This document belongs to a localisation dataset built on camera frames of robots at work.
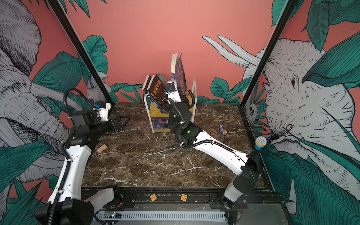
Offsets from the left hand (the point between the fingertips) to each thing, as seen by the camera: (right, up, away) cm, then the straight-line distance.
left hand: (125, 117), depth 72 cm
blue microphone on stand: (+71, -13, -2) cm, 72 cm away
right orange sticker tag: (+31, -44, +2) cm, 54 cm away
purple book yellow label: (+17, +6, +11) cm, 21 cm away
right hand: (+28, +14, -10) cm, 33 cm away
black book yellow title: (+16, +17, +10) cm, 25 cm away
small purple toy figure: (+60, -12, +28) cm, 67 cm away
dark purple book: (+14, -5, +27) cm, 30 cm away
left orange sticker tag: (+15, -44, +2) cm, 46 cm away
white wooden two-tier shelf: (+11, +3, +14) cm, 18 cm away
